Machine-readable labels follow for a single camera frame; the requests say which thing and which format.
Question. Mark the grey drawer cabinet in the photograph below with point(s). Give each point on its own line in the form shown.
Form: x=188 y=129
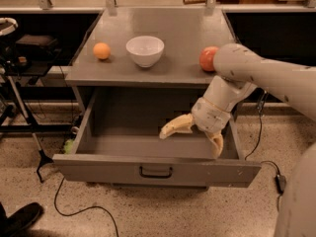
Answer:
x=185 y=32

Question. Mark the black shoe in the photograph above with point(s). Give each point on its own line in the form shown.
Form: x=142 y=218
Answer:
x=20 y=220

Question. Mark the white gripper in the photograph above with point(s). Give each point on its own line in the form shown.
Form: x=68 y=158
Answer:
x=210 y=115

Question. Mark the black box on stand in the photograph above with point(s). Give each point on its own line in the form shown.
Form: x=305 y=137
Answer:
x=36 y=45

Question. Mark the red apple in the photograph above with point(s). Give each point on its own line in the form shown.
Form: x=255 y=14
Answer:
x=206 y=58

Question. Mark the grey top drawer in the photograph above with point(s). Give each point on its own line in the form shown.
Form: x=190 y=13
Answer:
x=118 y=143

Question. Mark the black power adapter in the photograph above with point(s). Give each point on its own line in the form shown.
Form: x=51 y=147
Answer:
x=280 y=183

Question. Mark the small orange fruit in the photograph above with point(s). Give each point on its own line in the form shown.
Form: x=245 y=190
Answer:
x=101 y=50

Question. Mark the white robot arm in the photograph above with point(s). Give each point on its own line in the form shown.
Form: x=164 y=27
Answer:
x=238 y=72

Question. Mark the white ceramic bowl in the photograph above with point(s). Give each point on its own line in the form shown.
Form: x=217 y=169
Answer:
x=145 y=51

